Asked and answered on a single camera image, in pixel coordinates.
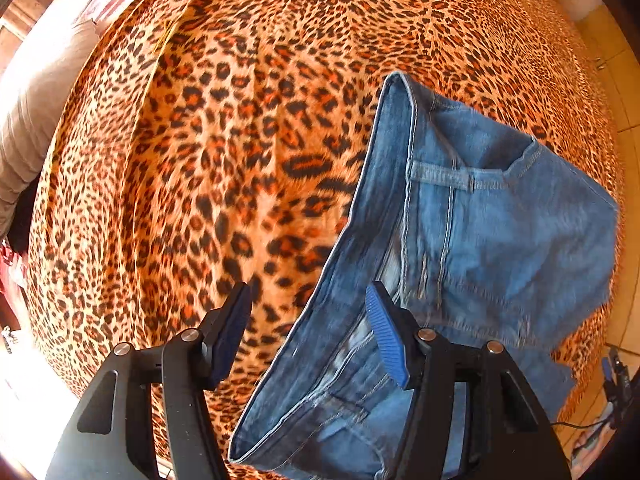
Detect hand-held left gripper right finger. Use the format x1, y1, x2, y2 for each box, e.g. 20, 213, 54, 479
365, 281, 572, 480

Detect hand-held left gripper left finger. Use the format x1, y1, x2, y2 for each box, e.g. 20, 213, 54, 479
45, 281, 252, 480

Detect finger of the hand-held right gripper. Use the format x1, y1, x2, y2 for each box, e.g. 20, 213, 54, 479
601, 346, 632, 407

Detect blue denim pants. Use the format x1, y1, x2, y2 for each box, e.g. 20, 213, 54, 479
227, 72, 621, 480

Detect leopard print blanket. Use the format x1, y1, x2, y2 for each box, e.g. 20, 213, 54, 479
25, 0, 626, 480

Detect beige pillow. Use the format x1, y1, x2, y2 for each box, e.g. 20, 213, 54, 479
0, 19, 118, 238

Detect black cable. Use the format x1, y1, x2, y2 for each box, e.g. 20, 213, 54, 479
551, 420, 611, 432

